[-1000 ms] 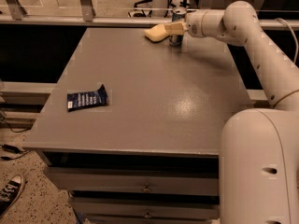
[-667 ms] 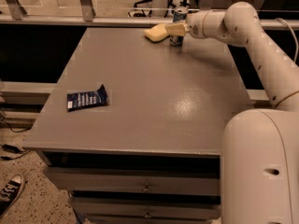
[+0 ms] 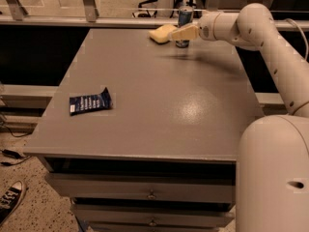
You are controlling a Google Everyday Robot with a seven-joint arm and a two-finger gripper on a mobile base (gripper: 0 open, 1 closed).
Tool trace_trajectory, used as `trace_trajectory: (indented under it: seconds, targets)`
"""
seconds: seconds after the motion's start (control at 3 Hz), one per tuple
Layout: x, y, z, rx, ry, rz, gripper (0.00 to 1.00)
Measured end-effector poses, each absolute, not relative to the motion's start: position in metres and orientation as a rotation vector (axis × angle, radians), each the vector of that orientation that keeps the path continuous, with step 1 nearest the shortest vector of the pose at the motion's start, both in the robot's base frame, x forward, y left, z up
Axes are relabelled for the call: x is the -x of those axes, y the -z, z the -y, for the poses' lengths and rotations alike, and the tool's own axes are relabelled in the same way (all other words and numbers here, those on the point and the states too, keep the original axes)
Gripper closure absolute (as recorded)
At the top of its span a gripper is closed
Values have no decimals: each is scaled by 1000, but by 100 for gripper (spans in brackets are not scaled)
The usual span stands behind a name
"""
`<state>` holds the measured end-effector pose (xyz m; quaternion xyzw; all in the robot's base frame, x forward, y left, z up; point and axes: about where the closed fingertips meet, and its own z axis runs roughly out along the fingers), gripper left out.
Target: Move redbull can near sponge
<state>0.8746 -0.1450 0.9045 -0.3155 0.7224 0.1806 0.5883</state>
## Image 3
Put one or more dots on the grey drawer cabinet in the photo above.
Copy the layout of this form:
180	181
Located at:
177	113

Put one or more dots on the black white sneaker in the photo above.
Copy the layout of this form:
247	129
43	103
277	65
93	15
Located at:
11	199

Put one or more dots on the grey drawer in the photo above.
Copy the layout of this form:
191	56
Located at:
151	216
141	188

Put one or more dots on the lower grey drawer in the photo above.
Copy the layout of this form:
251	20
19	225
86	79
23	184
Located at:
151	216

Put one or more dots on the upper grey drawer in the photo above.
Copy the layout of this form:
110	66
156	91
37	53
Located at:
141	188

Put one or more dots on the dark blue snack wrapper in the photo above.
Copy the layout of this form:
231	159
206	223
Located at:
90	103

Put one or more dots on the yellow sponge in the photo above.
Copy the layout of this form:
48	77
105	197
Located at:
161	34

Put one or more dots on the metal railing frame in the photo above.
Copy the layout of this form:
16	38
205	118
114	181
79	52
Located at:
129	13

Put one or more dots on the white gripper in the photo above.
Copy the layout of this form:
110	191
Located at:
206	30

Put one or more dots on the blue silver redbull can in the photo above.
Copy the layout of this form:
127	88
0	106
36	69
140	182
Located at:
185	17

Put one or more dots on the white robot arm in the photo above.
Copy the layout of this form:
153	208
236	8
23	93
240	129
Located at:
272	180

